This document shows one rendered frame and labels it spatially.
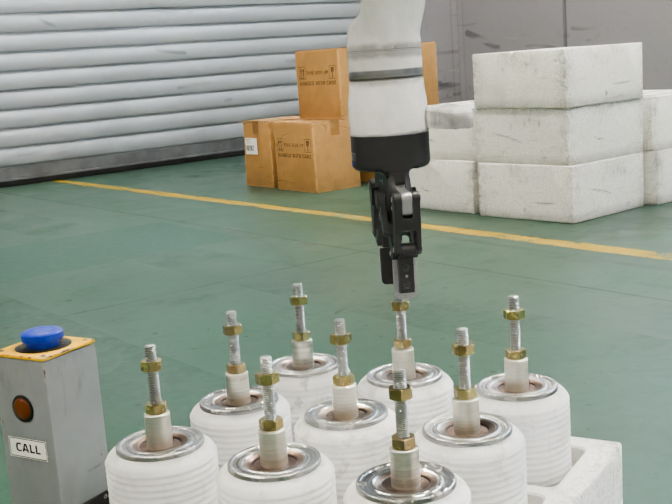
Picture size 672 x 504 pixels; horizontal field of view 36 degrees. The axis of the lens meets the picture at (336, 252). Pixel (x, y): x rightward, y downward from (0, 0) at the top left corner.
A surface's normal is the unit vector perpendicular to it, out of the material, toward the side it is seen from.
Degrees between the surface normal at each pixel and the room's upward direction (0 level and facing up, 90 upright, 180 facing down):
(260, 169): 89
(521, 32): 90
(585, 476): 0
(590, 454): 0
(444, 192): 90
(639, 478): 0
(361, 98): 81
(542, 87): 90
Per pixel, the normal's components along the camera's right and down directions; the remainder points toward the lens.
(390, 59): 0.09, 0.18
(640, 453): -0.07, -0.98
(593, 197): 0.66, 0.09
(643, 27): -0.79, 0.17
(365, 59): -0.55, 0.19
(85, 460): 0.86, 0.04
